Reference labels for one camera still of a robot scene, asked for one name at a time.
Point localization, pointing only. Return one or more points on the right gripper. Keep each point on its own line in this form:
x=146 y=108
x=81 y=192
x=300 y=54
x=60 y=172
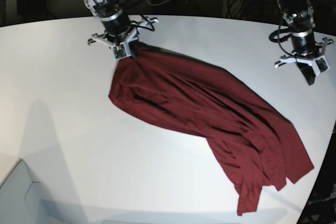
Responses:
x=121 y=34

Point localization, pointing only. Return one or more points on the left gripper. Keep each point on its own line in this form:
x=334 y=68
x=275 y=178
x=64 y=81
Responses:
x=308 y=55

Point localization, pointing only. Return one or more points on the dark red t-shirt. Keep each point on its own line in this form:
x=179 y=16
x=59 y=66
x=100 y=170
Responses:
x=253 y=143

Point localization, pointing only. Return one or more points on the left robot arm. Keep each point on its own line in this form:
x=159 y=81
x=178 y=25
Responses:
x=296 y=17

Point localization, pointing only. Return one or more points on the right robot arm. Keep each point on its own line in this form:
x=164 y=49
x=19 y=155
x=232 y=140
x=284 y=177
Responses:
x=97 y=5

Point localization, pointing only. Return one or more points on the white bin at corner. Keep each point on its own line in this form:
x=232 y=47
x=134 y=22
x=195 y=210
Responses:
x=24 y=200

